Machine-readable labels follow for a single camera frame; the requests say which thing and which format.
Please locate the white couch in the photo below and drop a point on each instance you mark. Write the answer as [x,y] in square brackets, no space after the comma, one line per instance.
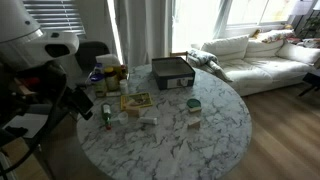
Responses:
[255,66]

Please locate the green hot sauce bottle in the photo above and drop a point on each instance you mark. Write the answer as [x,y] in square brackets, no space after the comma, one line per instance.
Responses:
[106,115]

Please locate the small white lid jar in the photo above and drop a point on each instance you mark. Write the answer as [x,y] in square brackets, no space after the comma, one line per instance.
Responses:
[124,86]

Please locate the white tube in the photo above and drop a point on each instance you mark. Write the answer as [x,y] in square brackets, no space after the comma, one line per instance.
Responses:
[148,120]

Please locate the white paper bag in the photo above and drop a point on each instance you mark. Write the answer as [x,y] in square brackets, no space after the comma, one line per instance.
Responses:
[108,60]

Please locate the red cap sauce bottle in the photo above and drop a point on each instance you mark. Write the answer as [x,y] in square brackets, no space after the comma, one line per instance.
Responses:
[123,72]

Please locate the small wooden block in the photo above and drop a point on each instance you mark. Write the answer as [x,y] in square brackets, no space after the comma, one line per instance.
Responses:
[194,123]

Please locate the yellow lid jar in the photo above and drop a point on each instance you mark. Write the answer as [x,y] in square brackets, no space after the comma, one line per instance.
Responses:
[111,79]

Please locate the grey blanket on couch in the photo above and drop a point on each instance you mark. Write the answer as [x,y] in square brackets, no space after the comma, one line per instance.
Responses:
[207,62]

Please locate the clear plastic cup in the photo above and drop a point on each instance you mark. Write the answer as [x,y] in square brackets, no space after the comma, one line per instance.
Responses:
[123,118]

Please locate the blue lid container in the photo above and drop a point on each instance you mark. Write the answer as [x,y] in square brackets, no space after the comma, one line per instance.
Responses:
[99,85]

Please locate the green round lid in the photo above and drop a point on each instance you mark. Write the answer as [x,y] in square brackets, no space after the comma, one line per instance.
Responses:
[192,103]

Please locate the dark blue open box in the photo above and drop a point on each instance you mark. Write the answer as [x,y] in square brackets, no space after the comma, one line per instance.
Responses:
[172,72]

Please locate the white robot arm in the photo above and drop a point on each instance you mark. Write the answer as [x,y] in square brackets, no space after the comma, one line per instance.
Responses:
[24,44]

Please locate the yellow framed picture book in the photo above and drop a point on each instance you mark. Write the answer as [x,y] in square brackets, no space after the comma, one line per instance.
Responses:
[138,100]

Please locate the wooden block under lid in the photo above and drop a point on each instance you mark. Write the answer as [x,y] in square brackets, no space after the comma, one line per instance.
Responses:
[195,109]

